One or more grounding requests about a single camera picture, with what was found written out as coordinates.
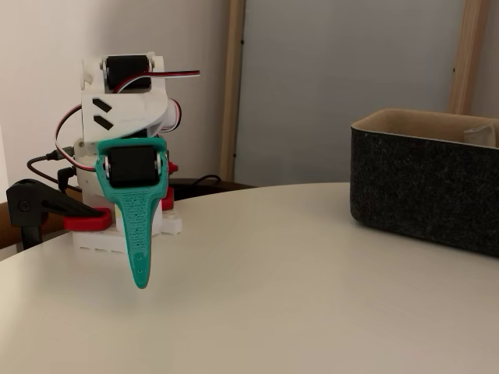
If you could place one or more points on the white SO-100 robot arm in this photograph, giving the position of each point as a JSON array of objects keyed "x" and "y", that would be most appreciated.
[{"x": 128, "y": 113}]

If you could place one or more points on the dark grey felt basket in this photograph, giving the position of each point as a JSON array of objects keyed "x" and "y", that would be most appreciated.
[{"x": 409, "y": 187}]

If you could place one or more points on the black clamp with red pad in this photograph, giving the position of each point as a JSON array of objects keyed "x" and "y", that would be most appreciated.
[
  {"x": 27, "y": 202},
  {"x": 167, "y": 200}
]

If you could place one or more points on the black barrel power plug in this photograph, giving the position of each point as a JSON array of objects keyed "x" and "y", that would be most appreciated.
[{"x": 66, "y": 179}]

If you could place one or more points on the grey shelf back panel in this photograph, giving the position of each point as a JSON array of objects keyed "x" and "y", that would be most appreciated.
[{"x": 331, "y": 78}]

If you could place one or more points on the light wooden shelf post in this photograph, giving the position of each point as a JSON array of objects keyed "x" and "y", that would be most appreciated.
[
  {"x": 466, "y": 58},
  {"x": 233, "y": 97}
]

